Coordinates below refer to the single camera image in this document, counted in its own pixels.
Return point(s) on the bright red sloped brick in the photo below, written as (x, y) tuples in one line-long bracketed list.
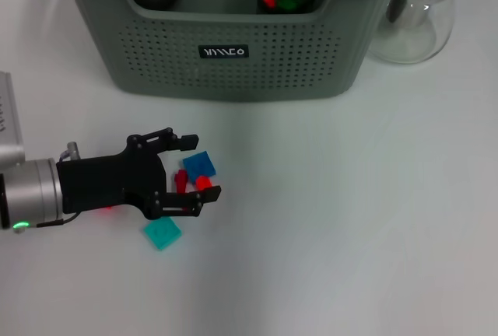
[(106, 208)]

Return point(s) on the blue square plate brick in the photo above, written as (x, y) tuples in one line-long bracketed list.
[(199, 165)]

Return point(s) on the grey perforated storage bin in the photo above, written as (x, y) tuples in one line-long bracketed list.
[(233, 79)]

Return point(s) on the teal square plate brick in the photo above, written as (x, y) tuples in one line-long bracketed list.
[(162, 233)]

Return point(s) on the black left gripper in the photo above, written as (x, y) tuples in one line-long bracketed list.
[(109, 182)]

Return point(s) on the glass carafe with black lid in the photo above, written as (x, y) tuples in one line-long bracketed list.
[(420, 40)]

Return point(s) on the dark red curved brick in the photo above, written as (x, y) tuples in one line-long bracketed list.
[(180, 180)]

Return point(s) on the silver wrist connector stub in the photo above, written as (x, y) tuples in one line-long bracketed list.
[(71, 149)]

